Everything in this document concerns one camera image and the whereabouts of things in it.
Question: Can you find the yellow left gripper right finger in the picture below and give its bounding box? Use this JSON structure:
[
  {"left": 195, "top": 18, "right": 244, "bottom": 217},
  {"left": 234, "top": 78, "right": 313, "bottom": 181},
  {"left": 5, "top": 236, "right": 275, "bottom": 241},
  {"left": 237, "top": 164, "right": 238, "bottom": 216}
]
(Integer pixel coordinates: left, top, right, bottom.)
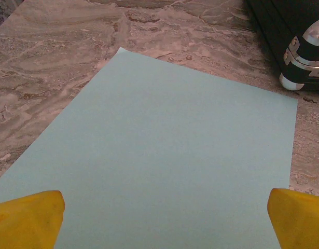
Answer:
[{"left": 268, "top": 188, "right": 319, "bottom": 249}]

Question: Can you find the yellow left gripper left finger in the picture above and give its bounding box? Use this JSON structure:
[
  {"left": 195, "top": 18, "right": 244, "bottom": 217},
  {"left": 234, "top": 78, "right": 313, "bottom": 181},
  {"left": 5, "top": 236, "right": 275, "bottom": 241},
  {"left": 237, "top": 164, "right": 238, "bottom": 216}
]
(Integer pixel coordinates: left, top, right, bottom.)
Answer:
[{"left": 0, "top": 190, "right": 66, "bottom": 249}]

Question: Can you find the light blue paper sheet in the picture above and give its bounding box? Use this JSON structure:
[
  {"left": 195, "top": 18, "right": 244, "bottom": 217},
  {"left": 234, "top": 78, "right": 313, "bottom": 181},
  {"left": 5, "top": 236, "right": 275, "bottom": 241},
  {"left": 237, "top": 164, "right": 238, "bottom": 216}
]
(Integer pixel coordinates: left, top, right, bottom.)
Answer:
[{"left": 0, "top": 47, "right": 298, "bottom": 249}]

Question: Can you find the black briefcase with metal corners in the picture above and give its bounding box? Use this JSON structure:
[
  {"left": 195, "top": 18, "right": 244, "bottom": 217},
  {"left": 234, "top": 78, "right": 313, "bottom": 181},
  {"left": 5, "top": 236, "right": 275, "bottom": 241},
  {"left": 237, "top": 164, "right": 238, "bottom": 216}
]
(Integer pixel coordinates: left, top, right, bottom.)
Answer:
[{"left": 246, "top": 0, "right": 319, "bottom": 91}]

